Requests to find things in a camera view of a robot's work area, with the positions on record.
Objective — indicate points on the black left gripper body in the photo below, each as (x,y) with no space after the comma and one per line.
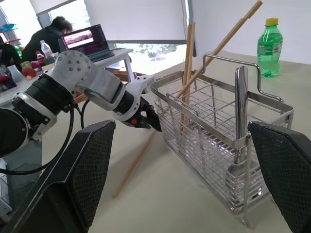
(138,119)

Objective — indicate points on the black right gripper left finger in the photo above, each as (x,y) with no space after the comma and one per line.
(73,174)

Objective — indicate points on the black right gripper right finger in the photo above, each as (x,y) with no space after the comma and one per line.
(286,170)

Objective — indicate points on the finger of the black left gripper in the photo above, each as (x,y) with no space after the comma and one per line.
(151,111)
(153,125)

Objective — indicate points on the wooden chopstick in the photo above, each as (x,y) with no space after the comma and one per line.
(187,60)
(192,48)
(253,9)
(133,165)
(218,51)

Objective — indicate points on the metal spoon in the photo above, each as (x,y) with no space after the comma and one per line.
(241,102)

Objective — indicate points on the white laptop desk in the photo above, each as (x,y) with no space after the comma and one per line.
(119,58)

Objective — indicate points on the white roller blind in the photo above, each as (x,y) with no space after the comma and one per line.
(133,19)

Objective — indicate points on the open laptop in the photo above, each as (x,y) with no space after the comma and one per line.
(85,41)

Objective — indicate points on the clear water bottle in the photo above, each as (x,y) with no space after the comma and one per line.
(46,49)

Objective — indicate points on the white plastic flask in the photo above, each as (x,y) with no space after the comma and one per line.
(16,74)

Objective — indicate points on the red capped drink bottle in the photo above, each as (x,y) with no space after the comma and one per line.
(40,58)

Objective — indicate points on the green bottle with yellow cap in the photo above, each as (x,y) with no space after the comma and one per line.
(269,51)

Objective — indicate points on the person in black jacket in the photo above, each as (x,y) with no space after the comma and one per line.
(46,38)

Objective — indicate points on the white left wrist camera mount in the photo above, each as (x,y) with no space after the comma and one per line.
(141,83)

